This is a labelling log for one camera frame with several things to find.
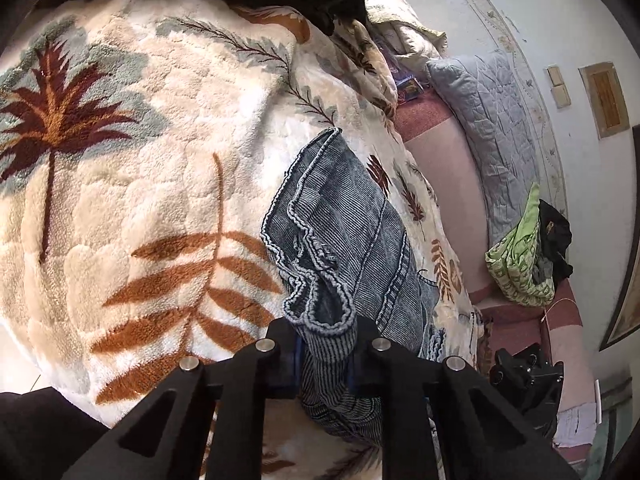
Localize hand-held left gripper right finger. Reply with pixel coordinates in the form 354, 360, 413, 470
350, 317, 581, 480

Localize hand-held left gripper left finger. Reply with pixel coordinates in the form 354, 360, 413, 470
62, 317, 303, 480

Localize blue denim pants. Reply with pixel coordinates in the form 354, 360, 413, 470
260, 127, 453, 448

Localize white paper sheet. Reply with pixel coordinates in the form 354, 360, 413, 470
552, 405, 599, 448

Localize green patterned cloth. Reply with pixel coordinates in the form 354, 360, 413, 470
485, 182, 556, 308

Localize black garment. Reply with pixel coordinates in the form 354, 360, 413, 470
537, 199, 574, 283

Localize pink sofa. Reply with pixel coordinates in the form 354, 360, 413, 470
392, 92, 598, 441

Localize leaf print fleece blanket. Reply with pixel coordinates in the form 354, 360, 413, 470
0, 0, 483, 480

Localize person's dark clothing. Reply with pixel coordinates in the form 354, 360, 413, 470
0, 387, 113, 480

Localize grey quilted pillow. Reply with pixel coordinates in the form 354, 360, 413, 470
425, 50, 543, 248

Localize colourful printed packet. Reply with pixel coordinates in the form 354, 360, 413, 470
392, 55, 426, 106

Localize cream quilted cloth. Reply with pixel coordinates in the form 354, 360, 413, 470
364, 0, 447, 58

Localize dark picture frame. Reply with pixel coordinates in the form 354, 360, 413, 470
599, 125, 640, 352

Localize wooden wall panel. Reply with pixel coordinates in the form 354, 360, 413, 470
579, 61, 630, 139

